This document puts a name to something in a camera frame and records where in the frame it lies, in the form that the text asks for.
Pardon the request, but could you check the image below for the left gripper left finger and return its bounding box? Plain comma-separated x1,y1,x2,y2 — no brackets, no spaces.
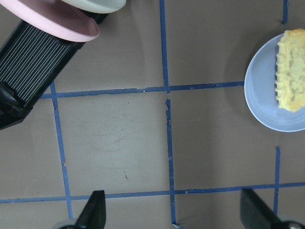
75,190,106,229

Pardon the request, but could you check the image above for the black plate rack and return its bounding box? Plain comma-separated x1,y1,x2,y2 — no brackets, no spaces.
0,11,110,131

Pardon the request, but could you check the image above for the pink plate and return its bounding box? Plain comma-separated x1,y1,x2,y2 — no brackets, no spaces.
0,0,100,42

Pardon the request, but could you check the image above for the white round plate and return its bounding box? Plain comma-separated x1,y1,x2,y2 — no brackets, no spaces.
63,0,126,13

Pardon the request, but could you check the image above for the yellow bread loaf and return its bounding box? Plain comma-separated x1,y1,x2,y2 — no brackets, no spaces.
275,29,305,113

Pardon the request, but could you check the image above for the blue plate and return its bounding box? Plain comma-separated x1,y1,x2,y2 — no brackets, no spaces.
244,34,305,132

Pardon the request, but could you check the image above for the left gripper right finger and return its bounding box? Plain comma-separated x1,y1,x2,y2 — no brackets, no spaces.
240,188,286,229

